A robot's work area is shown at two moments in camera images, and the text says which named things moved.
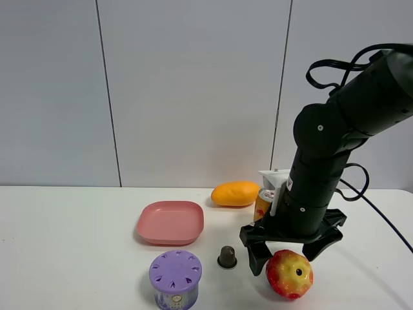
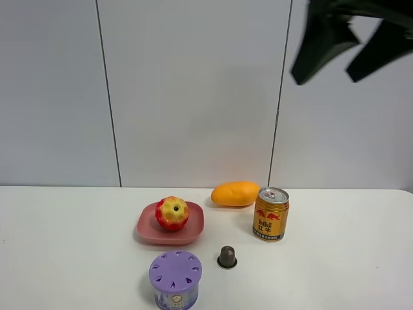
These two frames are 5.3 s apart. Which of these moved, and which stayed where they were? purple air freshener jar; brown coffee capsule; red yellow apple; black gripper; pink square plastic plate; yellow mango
Moved: black gripper; red yellow apple
Stayed: purple air freshener jar; pink square plastic plate; brown coffee capsule; yellow mango
